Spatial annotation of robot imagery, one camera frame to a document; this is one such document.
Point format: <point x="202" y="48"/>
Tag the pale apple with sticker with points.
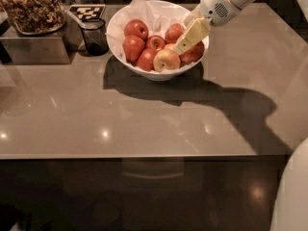
<point x="169" y="46"/>

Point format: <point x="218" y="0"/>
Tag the black white marker tag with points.
<point x="87" y="12"/>

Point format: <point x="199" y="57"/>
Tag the large red apple right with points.
<point x="193" y="54"/>

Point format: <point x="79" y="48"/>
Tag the white paper bowl liner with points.
<point x="157" y="15"/>

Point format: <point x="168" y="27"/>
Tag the black mesh cup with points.
<point x="94" y="35"/>

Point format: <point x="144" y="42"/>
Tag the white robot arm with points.
<point x="291" y="205"/>

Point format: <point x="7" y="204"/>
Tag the white ceramic bowl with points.
<point x="166" y="74"/>

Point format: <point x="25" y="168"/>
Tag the steel box stand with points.
<point x="55" y="48"/>

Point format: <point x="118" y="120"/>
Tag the red apple top right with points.
<point x="174" y="32"/>

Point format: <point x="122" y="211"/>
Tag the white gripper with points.
<point x="218" y="4"/>

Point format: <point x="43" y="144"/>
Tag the red apple bottom left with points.
<point x="145" y="60"/>

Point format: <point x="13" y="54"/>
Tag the red apple top left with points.
<point x="137" y="28"/>

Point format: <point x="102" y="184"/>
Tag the red apple centre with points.
<point x="155" y="43"/>

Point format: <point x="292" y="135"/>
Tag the yellow-red apple front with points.
<point x="166" y="59"/>

